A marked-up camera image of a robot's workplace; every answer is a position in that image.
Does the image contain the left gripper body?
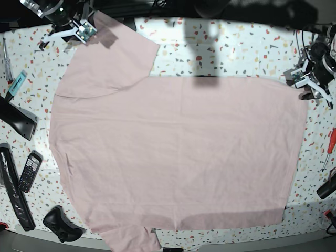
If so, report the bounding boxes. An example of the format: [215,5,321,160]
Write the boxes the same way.
[306,42,335,86]

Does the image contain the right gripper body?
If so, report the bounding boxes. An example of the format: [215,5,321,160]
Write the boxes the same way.
[45,5,83,26]

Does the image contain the pink T-shirt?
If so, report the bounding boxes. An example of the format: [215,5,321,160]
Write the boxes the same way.
[49,12,308,251]

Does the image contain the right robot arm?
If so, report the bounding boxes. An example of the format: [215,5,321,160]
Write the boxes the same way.
[20,0,85,51]

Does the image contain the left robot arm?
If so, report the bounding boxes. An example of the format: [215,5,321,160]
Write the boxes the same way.
[304,24,335,109]

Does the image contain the teal highlighter marker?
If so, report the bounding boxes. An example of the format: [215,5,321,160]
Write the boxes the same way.
[5,70,27,102]

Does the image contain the black stapler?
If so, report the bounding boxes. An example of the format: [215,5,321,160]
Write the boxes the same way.
[1,97,39,141]

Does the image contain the black cylindrical tool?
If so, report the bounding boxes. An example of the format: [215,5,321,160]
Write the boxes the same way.
[317,176,336,200]

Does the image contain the red and black clamp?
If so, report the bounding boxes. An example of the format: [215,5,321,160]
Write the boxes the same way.
[324,210,336,236]

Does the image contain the long black bar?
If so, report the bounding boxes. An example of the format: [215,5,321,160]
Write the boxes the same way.
[1,143,35,232]

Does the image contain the terrazzo pattern tablecloth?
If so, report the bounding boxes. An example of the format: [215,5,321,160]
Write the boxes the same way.
[1,18,335,251]

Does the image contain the black game controller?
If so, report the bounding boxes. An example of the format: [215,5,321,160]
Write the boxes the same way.
[43,206,85,243]

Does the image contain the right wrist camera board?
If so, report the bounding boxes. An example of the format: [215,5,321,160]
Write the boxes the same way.
[75,19,97,44]

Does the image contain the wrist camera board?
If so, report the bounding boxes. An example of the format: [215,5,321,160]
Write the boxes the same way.
[75,19,97,44]
[283,68,308,89]

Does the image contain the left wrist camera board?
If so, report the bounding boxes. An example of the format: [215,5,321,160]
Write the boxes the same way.
[283,68,308,89]

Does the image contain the clear-handled screwdriver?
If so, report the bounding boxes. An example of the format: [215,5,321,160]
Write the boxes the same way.
[3,38,13,84]

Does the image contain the red-handled screwdriver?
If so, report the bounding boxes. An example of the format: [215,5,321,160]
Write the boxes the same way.
[322,128,336,171]

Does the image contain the black cordless phone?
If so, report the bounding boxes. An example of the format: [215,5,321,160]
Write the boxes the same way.
[18,150,43,193]

